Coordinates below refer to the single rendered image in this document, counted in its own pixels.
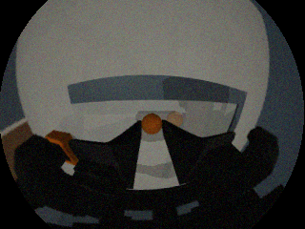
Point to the clear low corner walls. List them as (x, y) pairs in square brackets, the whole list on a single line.
[(219, 118)]

